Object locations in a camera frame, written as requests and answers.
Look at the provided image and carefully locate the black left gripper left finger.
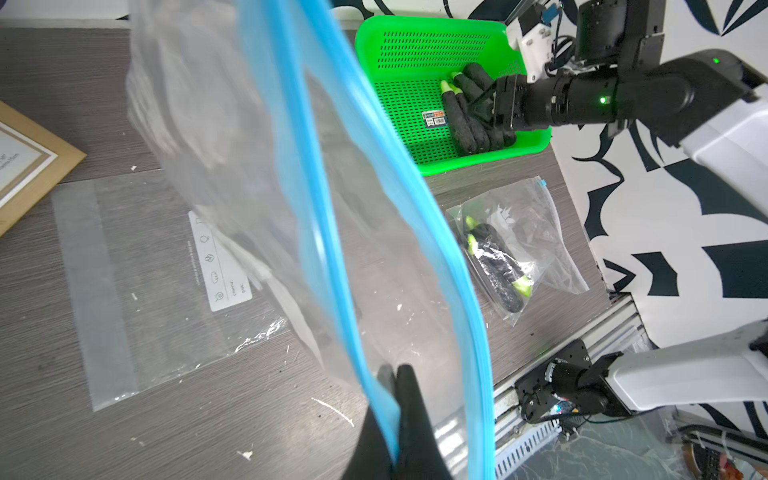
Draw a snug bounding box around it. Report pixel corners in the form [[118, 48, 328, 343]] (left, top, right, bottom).
[[341, 365, 398, 480]]

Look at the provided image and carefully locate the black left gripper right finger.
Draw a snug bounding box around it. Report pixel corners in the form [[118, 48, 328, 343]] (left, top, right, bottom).
[[395, 364, 452, 479]]

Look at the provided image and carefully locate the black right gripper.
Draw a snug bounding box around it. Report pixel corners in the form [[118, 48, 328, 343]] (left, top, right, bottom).
[[491, 49, 750, 146]]

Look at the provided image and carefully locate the lifted clear zip-top bag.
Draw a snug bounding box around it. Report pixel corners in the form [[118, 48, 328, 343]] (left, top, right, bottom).
[[445, 176, 589, 326]]

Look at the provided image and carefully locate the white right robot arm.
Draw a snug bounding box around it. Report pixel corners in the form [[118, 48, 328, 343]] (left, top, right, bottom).
[[489, 49, 767, 416]]

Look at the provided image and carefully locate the green plastic basket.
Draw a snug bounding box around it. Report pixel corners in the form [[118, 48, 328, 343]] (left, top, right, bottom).
[[355, 16, 552, 177]]

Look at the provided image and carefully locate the gold framed plant picture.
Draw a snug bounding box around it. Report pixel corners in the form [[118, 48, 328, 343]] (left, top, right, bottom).
[[1, 103, 86, 233]]

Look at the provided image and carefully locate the white perforated cable duct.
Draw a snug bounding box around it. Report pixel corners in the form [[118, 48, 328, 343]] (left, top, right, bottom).
[[495, 421, 562, 479]]

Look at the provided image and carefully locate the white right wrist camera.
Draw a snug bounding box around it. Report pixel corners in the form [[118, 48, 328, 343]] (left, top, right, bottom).
[[516, 1, 562, 84]]

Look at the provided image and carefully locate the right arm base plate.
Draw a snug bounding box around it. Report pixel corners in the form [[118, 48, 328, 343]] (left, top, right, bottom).
[[515, 340, 630, 424]]

